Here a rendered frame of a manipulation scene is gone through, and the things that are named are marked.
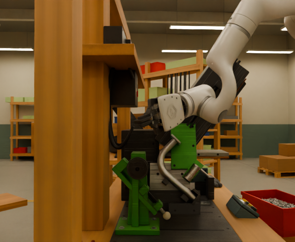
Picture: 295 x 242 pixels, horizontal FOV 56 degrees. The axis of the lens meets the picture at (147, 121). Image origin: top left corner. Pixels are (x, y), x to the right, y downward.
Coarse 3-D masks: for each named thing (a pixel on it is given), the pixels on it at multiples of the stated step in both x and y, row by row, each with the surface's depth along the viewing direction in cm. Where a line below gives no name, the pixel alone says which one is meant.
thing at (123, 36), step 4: (104, 28) 102; (108, 28) 102; (112, 28) 102; (116, 28) 102; (120, 28) 102; (104, 32) 102; (108, 32) 102; (112, 32) 102; (116, 32) 102; (120, 32) 102; (124, 32) 108; (104, 36) 102; (108, 36) 102; (112, 36) 102; (116, 36) 102; (120, 36) 102; (124, 36) 108; (104, 40) 102; (108, 40) 102; (112, 40) 102; (116, 40) 102; (120, 40) 102; (124, 40) 108
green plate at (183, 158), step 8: (176, 128) 128; (184, 128) 128; (192, 128) 128; (176, 136) 127; (184, 136) 127; (192, 136) 127; (176, 144) 126; (184, 144) 126; (192, 144) 126; (176, 152) 125; (184, 152) 125; (192, 152) 125; (176, 160) 124; (184, 160) 124; (192, 160) 124; (176, 168) 124; (184, 168) 123
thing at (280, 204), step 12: (252, 192) 146; (264, 192) 148; (276, 192) 149; (252, 204) 136; (264, 204) 127; (276, 204) 134; (288, 204) 135; (264, 216) 127; (276, 216) 119; (288, 216) 116; (276, 228) 119; (288, 228) 116
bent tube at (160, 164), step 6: (174, 138) 123; (168, 144) 123; (174, 144) 123; (162, 150) 123; (168, 150) 123; (162, 156) 122; (162, 162) 121; (162, 168) 120; (162, 174) 120; (168, 174) 120; (168, 180) 119; (174, 180) 119; (180, 186) 118; (186, 192) 117; (192, 192) 118; (192, 198) 116
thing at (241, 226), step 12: (216, 192) 151; (228, 192) 151; (216, 204) 129; (228, 216) 112; (240, 228) 99; (252, 228) 99; (264, 228) 99; (252, 240) 89; (264, 240) 89; (276, 240) 89
